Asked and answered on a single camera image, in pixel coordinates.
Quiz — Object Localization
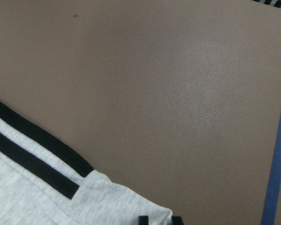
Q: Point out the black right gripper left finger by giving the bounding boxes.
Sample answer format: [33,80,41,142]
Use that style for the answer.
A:
[138,216,149,225]

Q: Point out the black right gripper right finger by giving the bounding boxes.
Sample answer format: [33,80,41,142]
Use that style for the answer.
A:
[171,216,183,225]

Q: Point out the grey t-shirt with cartoon print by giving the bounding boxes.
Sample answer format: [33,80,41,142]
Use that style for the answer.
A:
[0,102,172,225]

